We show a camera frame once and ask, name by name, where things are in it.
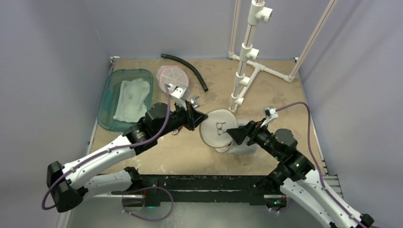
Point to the white PVC pipe rack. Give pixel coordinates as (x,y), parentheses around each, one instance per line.
(248,68)

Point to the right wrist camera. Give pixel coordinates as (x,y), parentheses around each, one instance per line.
(271,115)

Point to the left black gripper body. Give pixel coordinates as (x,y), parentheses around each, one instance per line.
(181,117)

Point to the teal plastic bin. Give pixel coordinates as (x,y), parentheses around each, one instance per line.
(111,93)

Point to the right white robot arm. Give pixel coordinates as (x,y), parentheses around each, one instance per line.
(299,179)

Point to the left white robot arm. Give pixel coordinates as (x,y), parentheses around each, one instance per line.
(69,183)

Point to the white cloth garment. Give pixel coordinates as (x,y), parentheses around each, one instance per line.
(131,107)

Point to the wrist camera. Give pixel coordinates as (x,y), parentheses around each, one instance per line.
(271,115)
(179,94)

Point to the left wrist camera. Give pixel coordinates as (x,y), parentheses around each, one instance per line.
(179,94)

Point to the red handled adjustable wrench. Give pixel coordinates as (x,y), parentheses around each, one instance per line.
(193,101)

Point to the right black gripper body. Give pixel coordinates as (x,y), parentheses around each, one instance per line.
(247,133)

